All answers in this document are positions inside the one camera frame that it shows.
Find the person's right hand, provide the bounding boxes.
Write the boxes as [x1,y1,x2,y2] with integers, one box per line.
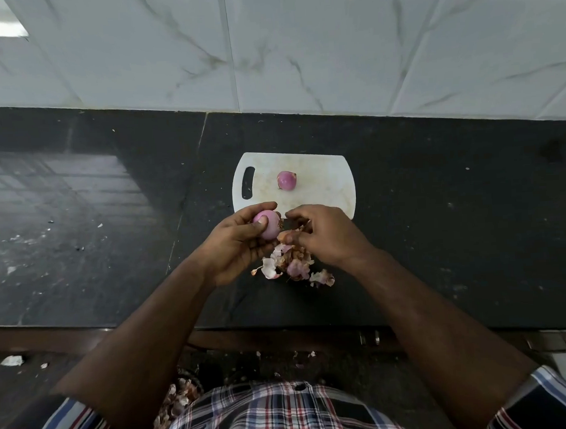
[276,200,379,276]

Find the person's left hand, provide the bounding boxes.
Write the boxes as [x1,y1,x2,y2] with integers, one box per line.
[197,201,288,290]

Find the pink onion with skin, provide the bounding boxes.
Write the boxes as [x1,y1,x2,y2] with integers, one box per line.
[253,210,283,243]

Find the person's right forearm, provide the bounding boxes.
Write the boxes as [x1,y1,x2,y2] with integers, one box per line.
[341,239,547,429]

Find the person's left forearm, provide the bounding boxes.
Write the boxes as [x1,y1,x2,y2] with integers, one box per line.
[43,254,232,429]

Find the pile of onion peels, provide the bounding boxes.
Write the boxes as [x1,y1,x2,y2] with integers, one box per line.
[247,222,336,292]

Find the white plastic cutting board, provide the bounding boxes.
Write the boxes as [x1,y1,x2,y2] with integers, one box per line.
[230,146,359,228]

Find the plaid shirt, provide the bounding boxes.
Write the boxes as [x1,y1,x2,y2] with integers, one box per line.
[0,361,566,429]

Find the onion peels in bin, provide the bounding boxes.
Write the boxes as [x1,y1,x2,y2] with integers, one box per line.
[146,368,207,429]

